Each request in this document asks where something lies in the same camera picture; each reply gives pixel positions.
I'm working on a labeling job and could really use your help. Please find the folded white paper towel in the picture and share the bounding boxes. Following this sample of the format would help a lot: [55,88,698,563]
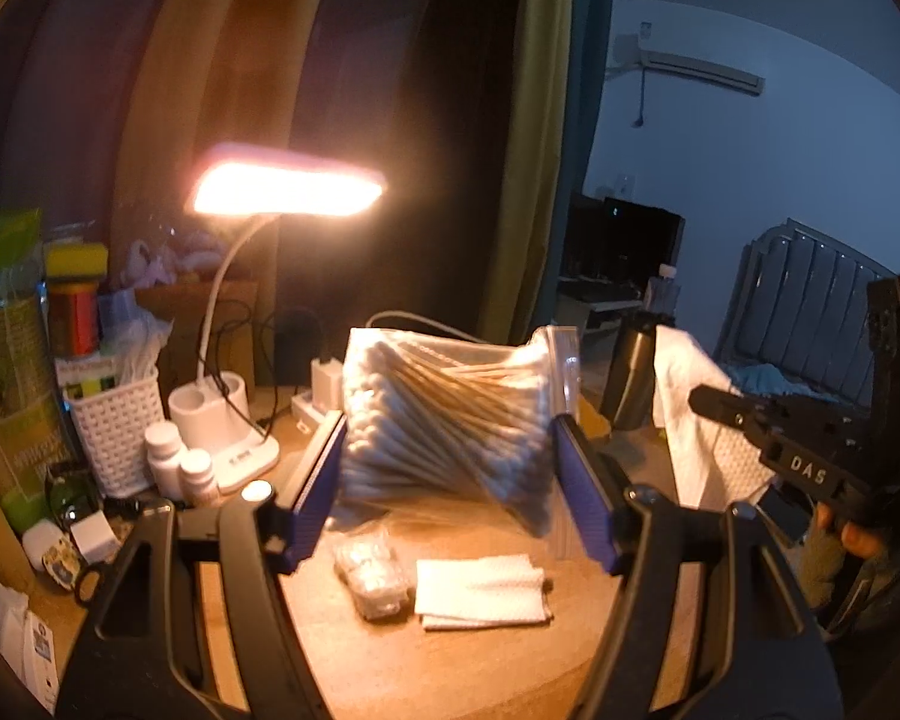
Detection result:
[414,553,554,631]

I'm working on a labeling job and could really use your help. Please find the white woven basket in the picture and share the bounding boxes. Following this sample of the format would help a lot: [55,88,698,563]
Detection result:
[64,367,162,500]

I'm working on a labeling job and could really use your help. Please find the white plastic bag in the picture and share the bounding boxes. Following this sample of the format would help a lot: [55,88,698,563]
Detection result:
[97,292,173,383]

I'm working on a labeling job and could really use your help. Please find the dark glass window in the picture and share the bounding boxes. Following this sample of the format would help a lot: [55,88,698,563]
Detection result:
[292,0,526,346]

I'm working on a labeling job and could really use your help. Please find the clear water bottle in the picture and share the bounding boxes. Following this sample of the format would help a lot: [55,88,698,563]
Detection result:
[645,264,680,316]

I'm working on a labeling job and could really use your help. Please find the black monitor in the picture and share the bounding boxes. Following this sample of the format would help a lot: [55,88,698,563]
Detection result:
[566,195,608,280]

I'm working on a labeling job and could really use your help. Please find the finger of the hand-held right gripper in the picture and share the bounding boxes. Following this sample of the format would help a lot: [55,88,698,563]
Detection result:
[688,384,854,460]

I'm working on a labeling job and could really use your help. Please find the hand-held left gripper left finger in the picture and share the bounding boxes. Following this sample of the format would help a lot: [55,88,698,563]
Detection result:
[56,409,348,720]

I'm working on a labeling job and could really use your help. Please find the white paper towel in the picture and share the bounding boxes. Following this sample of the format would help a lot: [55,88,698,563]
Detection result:
[414,553,554,631]
[652,325,773,511]

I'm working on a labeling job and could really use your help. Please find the green and gold tin can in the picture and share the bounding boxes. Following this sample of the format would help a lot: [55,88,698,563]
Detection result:
[0,298,76,533]

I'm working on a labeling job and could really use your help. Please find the white computer desk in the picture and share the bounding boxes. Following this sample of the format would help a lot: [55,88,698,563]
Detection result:
[559,277,646,332]

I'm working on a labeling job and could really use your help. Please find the white power strip with charger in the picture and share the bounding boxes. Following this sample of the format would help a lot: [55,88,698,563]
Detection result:
[292,388,338,432]

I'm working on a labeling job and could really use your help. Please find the white pill bottle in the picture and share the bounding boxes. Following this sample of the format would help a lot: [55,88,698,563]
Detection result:
[144,421,185,500]
[180,448,222,507]

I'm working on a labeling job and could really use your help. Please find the black television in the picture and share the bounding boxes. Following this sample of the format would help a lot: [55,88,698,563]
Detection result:
[604,197,685,284]

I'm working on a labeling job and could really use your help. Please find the small clear plastic packet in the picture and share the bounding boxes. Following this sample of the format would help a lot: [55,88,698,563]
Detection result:
[334,529,412,622]

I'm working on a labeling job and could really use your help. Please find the red jar with yellow lid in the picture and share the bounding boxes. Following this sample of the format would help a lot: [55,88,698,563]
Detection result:
[45,244,110,357]

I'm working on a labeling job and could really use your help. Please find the teal curtain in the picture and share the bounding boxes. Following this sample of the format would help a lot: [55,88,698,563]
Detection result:
[551,0,616,278]
[0,0,218,301]

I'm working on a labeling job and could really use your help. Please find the black scissors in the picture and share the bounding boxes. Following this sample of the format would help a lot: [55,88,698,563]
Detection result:
[71,532,132,608]

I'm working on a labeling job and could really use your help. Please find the bag of cotton swabs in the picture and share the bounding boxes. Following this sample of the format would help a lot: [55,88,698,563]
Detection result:
[339,325,580,560]

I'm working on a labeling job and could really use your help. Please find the small white cube adapter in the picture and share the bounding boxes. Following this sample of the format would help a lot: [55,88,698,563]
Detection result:
[71,514,121,563]

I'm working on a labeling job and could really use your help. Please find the white air conditioner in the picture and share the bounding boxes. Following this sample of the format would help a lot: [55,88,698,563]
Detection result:
[613,34,766,96]

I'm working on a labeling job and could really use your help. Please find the white paper packet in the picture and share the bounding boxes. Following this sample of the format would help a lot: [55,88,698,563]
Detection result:
[0,570,61,713]

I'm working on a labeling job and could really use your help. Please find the white charger cable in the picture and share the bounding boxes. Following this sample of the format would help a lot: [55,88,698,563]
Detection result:
[365,309,488,342]

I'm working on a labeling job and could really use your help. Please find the green foil bag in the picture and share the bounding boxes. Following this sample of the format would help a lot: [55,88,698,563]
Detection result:
[0,210,42,302]

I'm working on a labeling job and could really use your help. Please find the white desk lamp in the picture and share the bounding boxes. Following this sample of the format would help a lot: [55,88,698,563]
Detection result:
[169,141,387,494]

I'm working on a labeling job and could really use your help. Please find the person's right hand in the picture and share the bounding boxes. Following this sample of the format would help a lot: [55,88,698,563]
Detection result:
[816,501,892,560]

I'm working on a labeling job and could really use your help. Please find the small printed white case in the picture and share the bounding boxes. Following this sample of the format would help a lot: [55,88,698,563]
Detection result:
[22,523,83,590]

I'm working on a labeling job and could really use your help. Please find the grey padded headboard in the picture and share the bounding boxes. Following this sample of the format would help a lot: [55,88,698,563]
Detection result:
[712,219,897,406]

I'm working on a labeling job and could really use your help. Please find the steel tumbler with black lid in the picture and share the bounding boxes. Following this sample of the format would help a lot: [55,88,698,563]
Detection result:
[600,315,665,430]

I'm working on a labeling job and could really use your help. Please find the blue printed blanket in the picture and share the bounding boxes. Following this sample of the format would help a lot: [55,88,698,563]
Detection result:
[727,364,812,396]

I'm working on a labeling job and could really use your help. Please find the white charger adapter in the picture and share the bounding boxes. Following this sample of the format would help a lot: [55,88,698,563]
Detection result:
[311,358,344,412]

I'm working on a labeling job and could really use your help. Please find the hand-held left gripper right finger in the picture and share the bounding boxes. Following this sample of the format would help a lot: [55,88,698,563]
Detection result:
[553,412,845,720]

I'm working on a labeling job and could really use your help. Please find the black lamp cable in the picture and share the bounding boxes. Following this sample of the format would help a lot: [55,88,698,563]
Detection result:
[210,298,280,443]

